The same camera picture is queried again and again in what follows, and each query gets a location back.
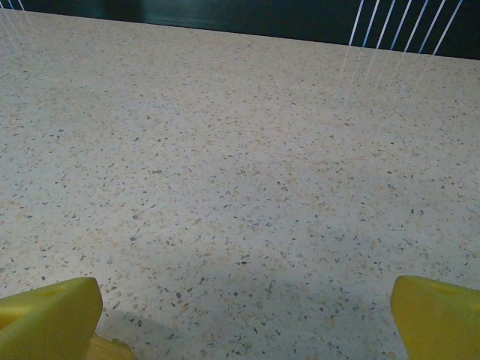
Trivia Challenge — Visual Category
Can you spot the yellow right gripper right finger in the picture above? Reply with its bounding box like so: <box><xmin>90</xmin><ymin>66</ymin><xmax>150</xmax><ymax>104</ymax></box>
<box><xmin>391</xmin><ymin>274</ymin><xmax>480</xmax><ymax>360</ymax></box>

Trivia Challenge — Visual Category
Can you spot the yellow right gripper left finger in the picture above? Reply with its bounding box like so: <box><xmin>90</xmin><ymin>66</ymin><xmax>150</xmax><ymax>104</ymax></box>
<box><xmin>0</xmin><ymin>276</ymin><xmax>135</xmax><ymax>360</ymax></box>

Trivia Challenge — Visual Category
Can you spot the blue printed back panel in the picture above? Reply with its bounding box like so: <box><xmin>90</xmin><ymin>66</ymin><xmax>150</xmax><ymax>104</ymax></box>
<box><xmin>0</xmin><ymin>0</ymin><xmax>480</xmax><ymax>62</ymax></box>

